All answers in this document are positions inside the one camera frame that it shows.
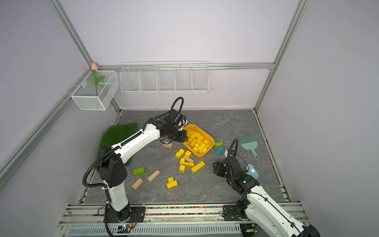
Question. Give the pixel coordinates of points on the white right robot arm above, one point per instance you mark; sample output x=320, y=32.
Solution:
x=256, y=205

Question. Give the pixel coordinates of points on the pink artificial tulip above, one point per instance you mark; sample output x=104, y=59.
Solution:
x=97, y=79

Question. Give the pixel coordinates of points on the green arch block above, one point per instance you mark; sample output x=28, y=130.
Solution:
x=218, y=144

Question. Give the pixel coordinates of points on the white mesh corner basket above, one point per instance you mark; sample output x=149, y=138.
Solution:
x=85, y=97

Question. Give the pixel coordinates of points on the light blue plastic scoop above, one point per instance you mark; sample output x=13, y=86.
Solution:
x=250, y=170

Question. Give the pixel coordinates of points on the green rectangular block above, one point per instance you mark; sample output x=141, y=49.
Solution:
x=139, y=171

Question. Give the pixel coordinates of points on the yellow block bottom wide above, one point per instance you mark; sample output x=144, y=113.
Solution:
x=172, y=184

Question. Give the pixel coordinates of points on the green plastic dustpan brush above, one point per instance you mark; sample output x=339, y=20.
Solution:
x=249, y=143

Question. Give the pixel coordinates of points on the yellow plastic tub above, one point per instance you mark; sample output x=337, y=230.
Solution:
x=199, y=143

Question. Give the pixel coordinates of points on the teal block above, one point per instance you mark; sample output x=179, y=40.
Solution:
x=219, y=150

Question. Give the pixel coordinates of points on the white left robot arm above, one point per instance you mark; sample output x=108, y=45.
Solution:
x=109, y=171

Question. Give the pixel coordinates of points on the natural wood long block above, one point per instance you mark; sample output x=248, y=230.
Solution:
x=154, y=175

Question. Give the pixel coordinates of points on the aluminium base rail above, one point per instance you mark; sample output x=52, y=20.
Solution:
x=173, y=220

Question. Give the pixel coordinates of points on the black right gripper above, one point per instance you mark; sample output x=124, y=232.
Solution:
x=217, y=168

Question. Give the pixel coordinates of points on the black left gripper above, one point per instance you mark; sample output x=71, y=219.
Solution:
x=182, y=138

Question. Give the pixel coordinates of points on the white wire shelf basket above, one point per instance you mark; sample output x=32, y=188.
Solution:
x=165, y=77

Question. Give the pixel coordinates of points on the natural wood centre block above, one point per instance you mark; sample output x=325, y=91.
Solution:
x=188, y=159

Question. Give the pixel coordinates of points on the green artificial grass mat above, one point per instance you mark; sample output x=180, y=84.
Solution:
x=116, y=134

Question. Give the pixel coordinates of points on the natural wood block lower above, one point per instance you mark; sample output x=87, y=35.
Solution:
x=137, y=184

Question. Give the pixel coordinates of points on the yellow long block diagonal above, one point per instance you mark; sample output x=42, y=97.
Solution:
x=197, y=167

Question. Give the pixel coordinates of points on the natural wood cube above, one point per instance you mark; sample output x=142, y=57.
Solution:
x=168, y=145

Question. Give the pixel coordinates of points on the yellow flat horizontal block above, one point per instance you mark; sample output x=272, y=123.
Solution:
x=187, y=164

